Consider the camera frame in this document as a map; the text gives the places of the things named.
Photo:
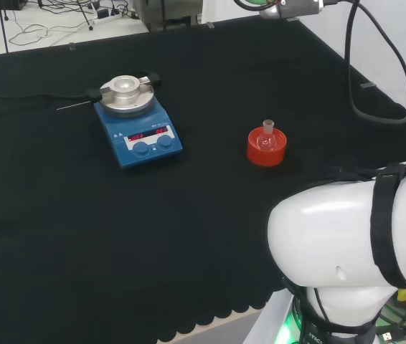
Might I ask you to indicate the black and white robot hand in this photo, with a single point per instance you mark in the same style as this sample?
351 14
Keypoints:
296 9

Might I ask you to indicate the clear round-bottom flask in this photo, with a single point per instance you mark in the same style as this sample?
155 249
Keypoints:
265 141

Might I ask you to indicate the red round flask stand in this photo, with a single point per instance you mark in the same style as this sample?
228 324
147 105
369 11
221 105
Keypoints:
264 159

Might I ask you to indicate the grey equipment box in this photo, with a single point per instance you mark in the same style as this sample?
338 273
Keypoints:
167 14

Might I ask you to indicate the white power strip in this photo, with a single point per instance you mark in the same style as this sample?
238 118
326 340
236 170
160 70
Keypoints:
117 18

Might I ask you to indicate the heater with blue base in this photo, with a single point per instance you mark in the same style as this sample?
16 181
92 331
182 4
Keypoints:
145 150

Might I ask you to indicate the black tripod leg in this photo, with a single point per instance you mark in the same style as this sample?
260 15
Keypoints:
86 18

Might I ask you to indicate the thin metal probe rod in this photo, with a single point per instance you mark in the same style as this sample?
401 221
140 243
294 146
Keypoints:
77 105

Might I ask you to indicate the black device case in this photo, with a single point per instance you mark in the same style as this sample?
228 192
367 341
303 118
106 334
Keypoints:
2 4

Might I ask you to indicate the black bench cloth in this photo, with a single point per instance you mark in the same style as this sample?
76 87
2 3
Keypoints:
81 215

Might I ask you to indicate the silver usb plug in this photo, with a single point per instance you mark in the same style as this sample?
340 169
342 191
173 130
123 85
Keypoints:
387 337

